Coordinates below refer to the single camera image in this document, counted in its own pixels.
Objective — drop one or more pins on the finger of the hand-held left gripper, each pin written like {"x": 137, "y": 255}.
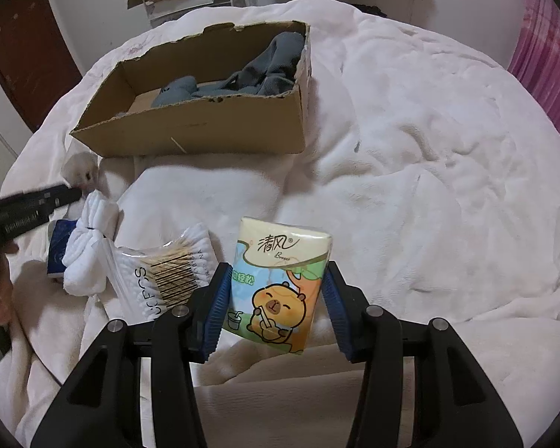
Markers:
{"x": 44, "y": 198}

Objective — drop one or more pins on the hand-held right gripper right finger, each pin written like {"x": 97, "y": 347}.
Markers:
{"x": 333, "y": 305}

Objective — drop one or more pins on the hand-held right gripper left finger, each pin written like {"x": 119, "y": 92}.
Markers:
{"x": 217, "y": 301}

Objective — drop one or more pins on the cartoon print tissue pack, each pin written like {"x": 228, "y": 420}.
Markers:
{"x": 275, "y": 284}

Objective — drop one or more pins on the white socks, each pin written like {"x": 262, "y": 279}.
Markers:
{"x": 91, "y": 247}

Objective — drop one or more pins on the brown cardboard box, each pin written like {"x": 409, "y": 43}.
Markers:
{"x": 191, "y": 126}

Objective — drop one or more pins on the person's left hand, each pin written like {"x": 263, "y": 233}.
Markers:
{"x": 2, "y": 289}

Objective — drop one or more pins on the blue tissue pack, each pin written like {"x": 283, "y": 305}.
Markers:
{"x": 58, "y": 252}

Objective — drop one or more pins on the bag of cotton swabs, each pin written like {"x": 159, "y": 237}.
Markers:
{"x": 168, "y": 270}

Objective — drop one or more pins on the white fluffy blanket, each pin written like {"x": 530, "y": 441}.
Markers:
{"x": 354, "y": 196}

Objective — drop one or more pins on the dark wooden door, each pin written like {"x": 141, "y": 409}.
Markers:
{"x": 23, "y": 42}

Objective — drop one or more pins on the grey cloth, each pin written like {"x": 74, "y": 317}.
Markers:
{"x": 256, "y": 72}

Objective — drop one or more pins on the pink curtain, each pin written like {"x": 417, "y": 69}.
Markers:
{"x": 548, "y": 60}

